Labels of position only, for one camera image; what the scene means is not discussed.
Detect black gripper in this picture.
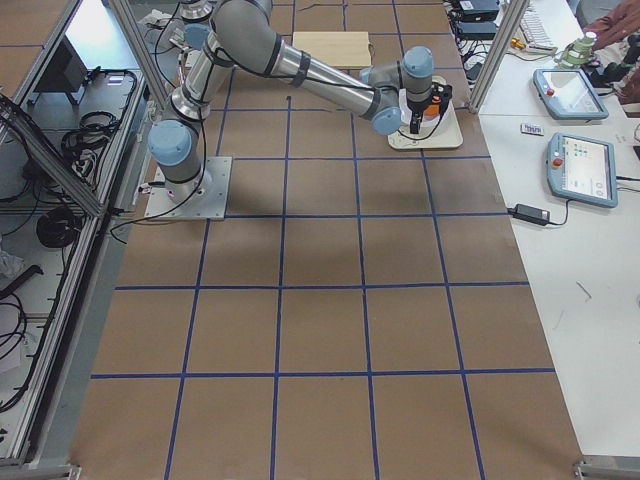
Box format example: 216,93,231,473
407,83,453,134

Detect orange mandarin fruit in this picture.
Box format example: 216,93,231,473
424,95,442,117

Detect white round plate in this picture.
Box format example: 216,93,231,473
399,88,441,125

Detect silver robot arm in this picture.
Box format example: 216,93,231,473
148,1,453,205
178,0,213,23

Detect cream bear-print tray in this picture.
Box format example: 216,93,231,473
387,75,463,150

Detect bamboo cutting board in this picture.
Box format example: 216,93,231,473
292,31,371,69

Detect black power adapter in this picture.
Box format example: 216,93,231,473
507,203,550,226

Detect far teach pendant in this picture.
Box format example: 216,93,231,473
532,69,609,120

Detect teach pendant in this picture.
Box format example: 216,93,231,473
546,133,618,208
532,69,609,120

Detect near teach pendant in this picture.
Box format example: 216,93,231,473
546,133,618,208

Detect aluminium frame post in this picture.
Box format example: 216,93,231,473
468,0,530,114

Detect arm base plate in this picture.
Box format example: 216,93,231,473
144,156,233,221

